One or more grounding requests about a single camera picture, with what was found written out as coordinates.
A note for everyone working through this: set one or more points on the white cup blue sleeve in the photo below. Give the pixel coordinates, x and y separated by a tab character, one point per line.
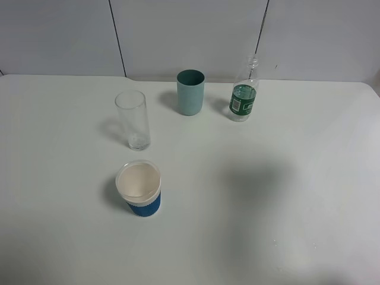
139	184

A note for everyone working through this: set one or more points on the tall clear glass tumbler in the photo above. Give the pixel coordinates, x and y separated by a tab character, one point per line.
132	108

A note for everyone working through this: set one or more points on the clear plastic bottle green label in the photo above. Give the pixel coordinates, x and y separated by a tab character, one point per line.
244	90

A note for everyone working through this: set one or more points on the teal green plastic cup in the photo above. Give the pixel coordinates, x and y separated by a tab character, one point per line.
190	90

